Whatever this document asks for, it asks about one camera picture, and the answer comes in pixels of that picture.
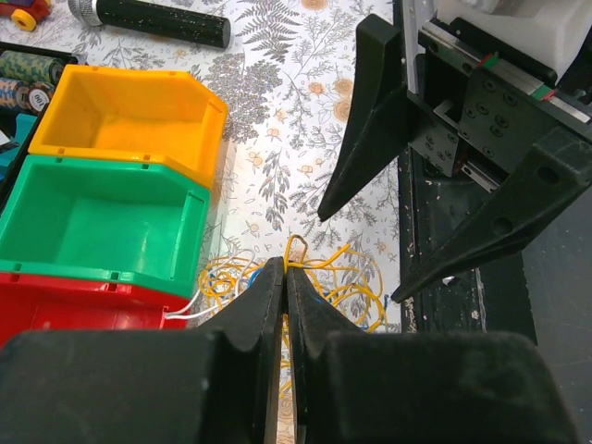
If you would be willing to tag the black microphone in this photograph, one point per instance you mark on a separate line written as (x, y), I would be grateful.
(164, 21)

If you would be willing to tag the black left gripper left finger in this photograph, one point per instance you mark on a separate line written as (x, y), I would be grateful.
(215, 383)

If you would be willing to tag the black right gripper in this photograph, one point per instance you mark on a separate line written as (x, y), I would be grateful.
(480, 108)

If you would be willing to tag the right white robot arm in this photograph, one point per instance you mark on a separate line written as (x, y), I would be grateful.
(556, 34)

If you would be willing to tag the yellow plastic bin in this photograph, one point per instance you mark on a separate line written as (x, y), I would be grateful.
(146, 116)

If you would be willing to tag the black poker chip case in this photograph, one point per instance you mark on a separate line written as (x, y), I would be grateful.
(29, 77)

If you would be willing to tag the right green plastic bin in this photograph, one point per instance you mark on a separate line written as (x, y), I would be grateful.
(119, 222)

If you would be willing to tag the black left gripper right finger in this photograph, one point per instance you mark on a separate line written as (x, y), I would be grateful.
(350, 386)

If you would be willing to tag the red plastic bin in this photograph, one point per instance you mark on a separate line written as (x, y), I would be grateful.
(38, 302)

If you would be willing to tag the colourful toy block car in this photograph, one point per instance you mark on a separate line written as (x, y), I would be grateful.
(26, 14)

